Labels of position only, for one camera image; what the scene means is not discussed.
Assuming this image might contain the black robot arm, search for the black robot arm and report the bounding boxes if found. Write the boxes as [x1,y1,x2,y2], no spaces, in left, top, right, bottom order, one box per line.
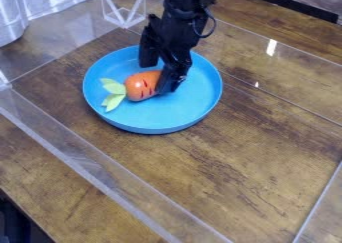
[139,0,217,94]

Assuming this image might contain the blue round tray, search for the blue round tray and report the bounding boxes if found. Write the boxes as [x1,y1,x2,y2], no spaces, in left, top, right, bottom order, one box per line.
[83,45,223,134]

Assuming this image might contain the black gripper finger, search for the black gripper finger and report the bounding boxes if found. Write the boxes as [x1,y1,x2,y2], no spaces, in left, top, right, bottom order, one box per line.
[139,27,159,68]
[155,63,191,94]

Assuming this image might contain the white patterned curtain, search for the white patterned curtain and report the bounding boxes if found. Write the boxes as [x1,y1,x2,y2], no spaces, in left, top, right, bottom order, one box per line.
[0,0,87,47]

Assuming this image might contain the orange toy carrot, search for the orange toy carrot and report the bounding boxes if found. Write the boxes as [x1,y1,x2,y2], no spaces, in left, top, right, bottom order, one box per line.
[100,70,162,112]

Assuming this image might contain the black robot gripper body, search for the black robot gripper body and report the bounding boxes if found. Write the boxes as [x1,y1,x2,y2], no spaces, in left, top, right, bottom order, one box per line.
[144,7,210,66]

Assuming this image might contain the clear acrylic enclosure wall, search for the clear acrylic enclosure wall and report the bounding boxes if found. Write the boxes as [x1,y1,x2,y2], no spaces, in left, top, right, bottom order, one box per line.
[0,0,342,243]

